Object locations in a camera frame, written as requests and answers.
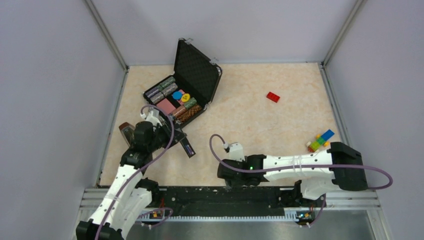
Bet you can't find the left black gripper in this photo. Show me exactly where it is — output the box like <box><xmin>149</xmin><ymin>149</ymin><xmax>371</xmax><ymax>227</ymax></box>
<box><xmin>148</xmin><ymin>120</ymin><xmax>187</xmax><ymax>152</ymax></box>

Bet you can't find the black remote control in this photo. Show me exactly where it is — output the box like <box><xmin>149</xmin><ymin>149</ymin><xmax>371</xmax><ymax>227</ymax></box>
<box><xmin>180</xmin><ymin>137</ymin><xmax>196</xmax><ymax>158</ymax></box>

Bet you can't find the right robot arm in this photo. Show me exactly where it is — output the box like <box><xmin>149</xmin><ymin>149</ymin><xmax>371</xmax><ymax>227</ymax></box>
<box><xmin>217</xmin><ymin>142</ymin><xmax>369</xmax><ymax>206</ymax></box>

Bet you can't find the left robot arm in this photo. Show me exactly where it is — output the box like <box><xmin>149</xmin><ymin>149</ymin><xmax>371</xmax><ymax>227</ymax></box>
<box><xmin>75</xmin><ymin>118</ymin><xmax>187</xmax><ymax>240</ymax></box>

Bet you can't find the pink playing card deck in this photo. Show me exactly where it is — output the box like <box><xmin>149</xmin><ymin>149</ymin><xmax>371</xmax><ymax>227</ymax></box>
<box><xmin>156</xmin><ymin>98</ymin><xmax>176</xmax><ymax>115</ymax></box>

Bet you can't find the brown leather pouch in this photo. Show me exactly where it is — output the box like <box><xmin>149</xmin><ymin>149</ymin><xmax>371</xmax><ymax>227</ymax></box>
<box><xmin>118</xmin><ymin>122</ymin><xmax>135</xmax><ymax>147</ymax></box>

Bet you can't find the blue round poker chip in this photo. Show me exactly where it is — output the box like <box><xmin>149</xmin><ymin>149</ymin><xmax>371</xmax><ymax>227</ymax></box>
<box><xmin>172</xmin><ymin>91</ymin><xmax>184</xmax><ymax>101</ymax></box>

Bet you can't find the black poker chip case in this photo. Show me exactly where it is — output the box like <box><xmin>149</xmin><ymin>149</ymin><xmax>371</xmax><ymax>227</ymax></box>
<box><xmin>142</xmin><ymin>38</ymin><xmax>223</xmax><ymax>128</ymax></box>

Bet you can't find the yellow round poker chip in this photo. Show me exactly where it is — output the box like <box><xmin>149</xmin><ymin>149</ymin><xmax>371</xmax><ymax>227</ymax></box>
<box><xmin>180</xmin><ymin>93</ymin><xmax>191</xmax><ymax>103</ymax></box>

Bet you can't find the red toy brick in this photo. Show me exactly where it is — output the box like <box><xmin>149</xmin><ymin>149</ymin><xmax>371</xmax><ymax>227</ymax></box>
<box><xmin>266</xmin><ymin>91</ymin><xmax>281</xmax><ymax>103</ymax></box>

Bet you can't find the toy brick train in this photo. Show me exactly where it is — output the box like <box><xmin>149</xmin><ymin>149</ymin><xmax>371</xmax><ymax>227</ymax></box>
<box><xmin>306</xmin><ymin>129</ymin><xmax>335</xmax><ymax>153</ymax></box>

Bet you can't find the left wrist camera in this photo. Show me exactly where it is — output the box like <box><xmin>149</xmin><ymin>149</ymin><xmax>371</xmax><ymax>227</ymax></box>
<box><xmin>140</xmin><ymin>109</ymin><xmax>163</xmax><ymax>127</ymax></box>

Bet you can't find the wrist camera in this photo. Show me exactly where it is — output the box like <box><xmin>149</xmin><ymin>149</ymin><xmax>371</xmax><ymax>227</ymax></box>
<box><xmin>224</xmin><ymin>142</ymin><xmax>246</xmax><ymax>162</ymax></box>
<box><xmin>140</xmin><ymin>109</ymin><xmax>163</xmax><ymax>127</ymax></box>

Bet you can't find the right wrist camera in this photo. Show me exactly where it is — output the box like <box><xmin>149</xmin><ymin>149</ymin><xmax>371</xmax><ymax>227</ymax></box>
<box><xmin>224</xmin><ymin>142</ymin><xmax>246</xmax><ymax>162</ymax></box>

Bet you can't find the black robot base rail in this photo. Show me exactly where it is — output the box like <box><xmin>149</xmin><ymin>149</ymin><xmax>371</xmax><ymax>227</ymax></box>
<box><xmin>138</xmin><ymin>182</ymin><xmax>327</xmax><ymax>227</ymax></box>

